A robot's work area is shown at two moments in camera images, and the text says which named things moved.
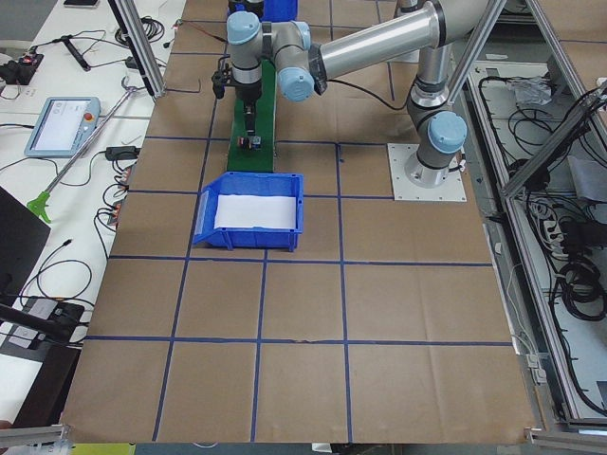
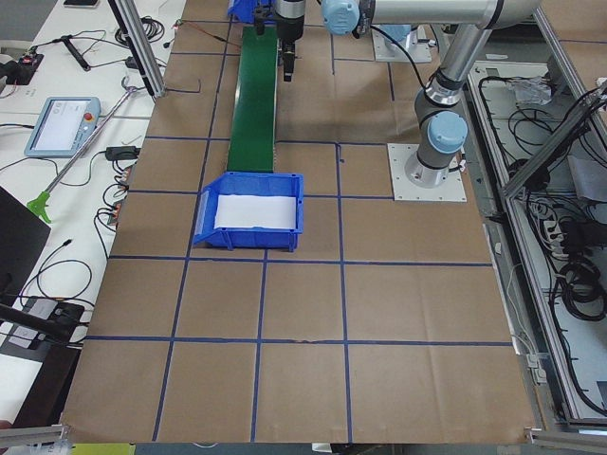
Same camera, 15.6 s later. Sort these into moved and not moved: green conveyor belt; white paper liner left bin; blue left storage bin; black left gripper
Moved: black left gripper
Not moved: green conveyor belt; white paper liner left bin; blue left storage bin
